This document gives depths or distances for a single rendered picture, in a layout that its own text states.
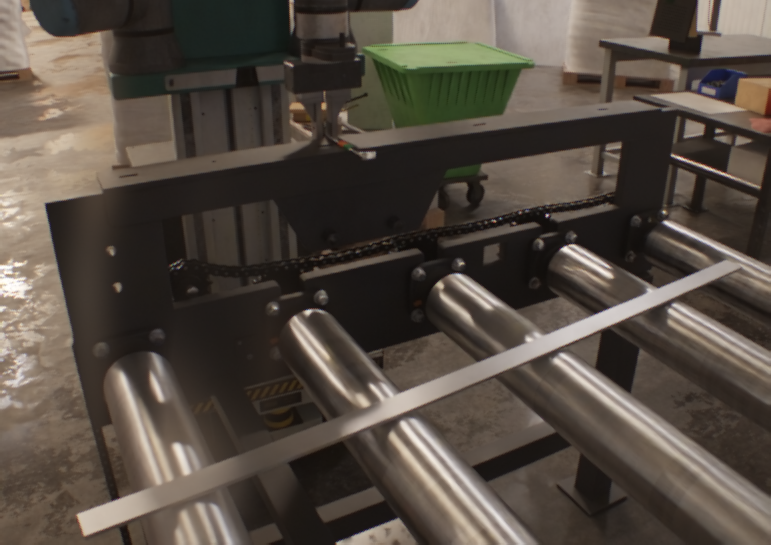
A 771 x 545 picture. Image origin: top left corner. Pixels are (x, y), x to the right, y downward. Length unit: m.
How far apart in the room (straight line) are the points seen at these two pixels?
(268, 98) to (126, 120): 2.71
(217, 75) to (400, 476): 1.21
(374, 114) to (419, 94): 1.32
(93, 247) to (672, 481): 0.89
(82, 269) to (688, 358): 1.00
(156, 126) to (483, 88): 2.07
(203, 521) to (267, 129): 1.45
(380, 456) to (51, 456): 1.70
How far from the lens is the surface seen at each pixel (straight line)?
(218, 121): 2.11
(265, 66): 1.86
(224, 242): 2.23
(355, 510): 1.65
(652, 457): 0.98
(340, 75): 1.27
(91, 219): 1.13
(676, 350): 1.28
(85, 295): 1.18
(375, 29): 4.95
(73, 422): 2.63
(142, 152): 2.47
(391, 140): 1.26
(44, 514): 2.31
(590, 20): 7.94
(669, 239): 1.66
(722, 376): 1.24
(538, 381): 1.10
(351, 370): 1.06
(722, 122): 3.55
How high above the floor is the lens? 1.51
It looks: 26 degrees down
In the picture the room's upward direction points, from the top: 1 degrees clockwise
